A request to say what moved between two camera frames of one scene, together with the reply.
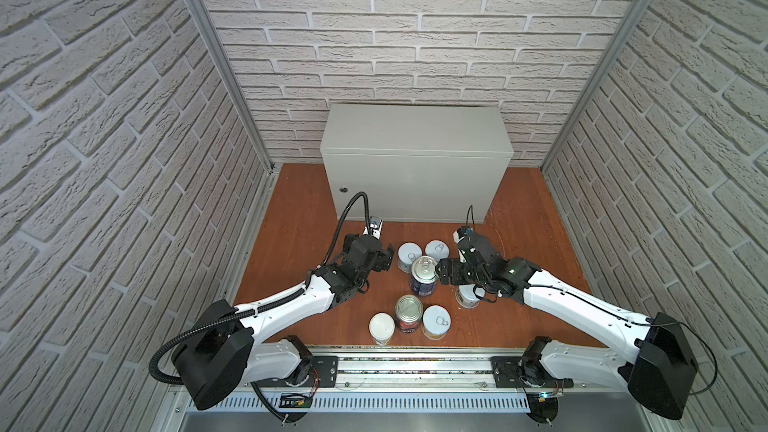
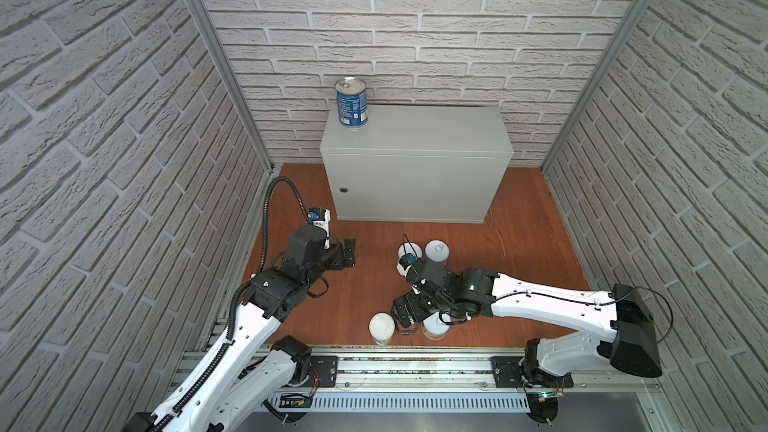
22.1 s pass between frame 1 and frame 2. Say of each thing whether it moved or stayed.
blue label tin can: moved
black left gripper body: moved
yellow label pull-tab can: stayed
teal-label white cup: stayed
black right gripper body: moved
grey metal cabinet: stayed
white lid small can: stayed
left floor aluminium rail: stayed
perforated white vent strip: stayed
